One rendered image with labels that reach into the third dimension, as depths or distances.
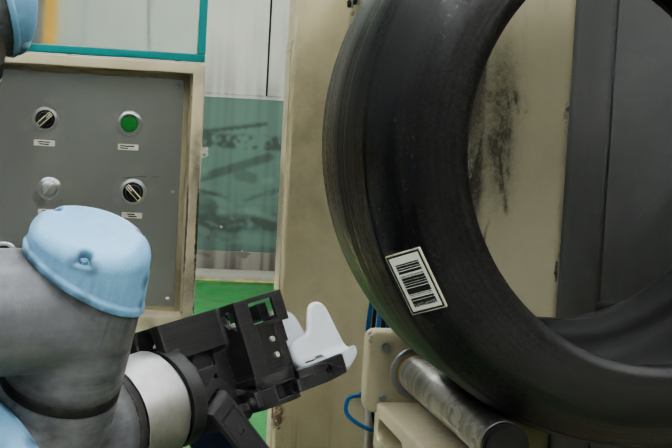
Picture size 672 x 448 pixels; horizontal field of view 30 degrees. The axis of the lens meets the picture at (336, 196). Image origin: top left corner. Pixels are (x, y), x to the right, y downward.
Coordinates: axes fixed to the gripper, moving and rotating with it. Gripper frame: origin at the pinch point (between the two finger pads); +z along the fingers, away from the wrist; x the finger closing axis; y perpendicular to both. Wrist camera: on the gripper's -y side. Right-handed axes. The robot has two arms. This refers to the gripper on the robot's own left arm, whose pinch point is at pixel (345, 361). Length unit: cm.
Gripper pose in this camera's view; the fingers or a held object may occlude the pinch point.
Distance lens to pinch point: 103.4
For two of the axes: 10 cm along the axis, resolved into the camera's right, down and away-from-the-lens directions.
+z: 6.2, -1.4, 7.7
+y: -2.9, -9.5, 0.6
